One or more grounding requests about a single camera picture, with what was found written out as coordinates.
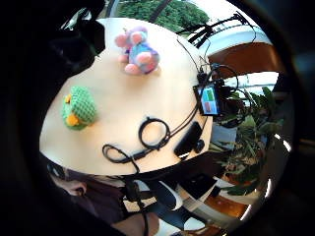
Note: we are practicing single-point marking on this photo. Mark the black and white chair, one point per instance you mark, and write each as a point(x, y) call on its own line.
point(170, 201)

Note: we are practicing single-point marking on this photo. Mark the pink and blue plush toy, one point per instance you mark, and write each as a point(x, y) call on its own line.
point(140, 52)

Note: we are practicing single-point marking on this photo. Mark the the person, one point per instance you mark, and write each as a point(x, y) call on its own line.
point(98, 196)

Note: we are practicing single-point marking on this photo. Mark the green potted plant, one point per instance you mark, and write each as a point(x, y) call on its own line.
point(254, 131)

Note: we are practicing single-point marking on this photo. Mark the small monitor with colour screen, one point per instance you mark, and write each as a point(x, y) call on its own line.
point(208, 100)

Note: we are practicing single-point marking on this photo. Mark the green trees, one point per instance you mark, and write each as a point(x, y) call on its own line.
point(164, 13)

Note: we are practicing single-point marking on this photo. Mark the flat black rectangular device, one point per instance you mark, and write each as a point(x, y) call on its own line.
point(188, 139)

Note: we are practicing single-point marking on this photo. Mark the green crocheted plush toy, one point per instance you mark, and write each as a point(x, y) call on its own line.
point(79, 108)

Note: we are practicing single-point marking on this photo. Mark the small round black device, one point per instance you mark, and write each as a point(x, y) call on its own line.
point(199, 146)

